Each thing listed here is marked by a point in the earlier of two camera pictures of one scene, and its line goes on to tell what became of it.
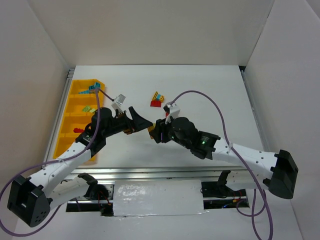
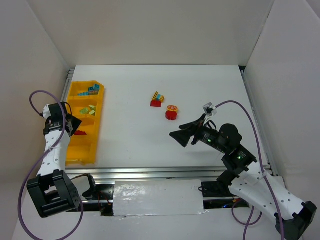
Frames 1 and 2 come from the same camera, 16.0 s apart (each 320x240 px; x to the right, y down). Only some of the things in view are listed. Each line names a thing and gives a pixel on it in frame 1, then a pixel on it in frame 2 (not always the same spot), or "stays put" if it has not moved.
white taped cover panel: (135, 198) stays put
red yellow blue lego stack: (157, 100) stays put
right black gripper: (157, 131) to (195, 132)
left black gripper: (128, 121) to (74, 122)
